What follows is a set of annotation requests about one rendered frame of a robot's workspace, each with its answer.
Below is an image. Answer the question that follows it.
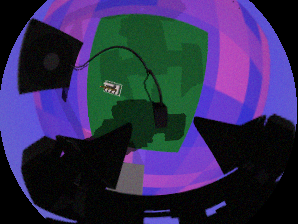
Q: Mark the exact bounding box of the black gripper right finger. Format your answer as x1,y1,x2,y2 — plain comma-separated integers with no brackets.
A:
194,115,266,176

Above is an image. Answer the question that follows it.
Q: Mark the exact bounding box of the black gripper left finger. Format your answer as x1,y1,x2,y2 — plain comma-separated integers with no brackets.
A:
56,123,133,189

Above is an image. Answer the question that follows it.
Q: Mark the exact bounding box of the green circuit board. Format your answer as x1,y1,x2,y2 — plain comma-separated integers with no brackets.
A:
86,14,209,153

